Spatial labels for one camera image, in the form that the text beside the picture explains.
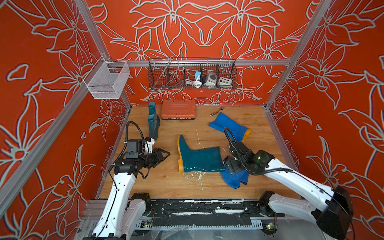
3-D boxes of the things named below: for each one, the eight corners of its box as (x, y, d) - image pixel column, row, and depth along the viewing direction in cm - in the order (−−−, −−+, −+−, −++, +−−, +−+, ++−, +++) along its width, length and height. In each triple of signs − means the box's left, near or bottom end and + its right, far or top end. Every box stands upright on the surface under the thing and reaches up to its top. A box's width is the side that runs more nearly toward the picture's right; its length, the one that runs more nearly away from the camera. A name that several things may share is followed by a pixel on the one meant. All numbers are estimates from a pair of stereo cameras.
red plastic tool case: (160, 121, 112) (159, 116, 108) (163, 104, 124) (162, 99, 120) (195, 121, 112) (196, 116, 108) (195, 104, 124) (195, 99, 120)
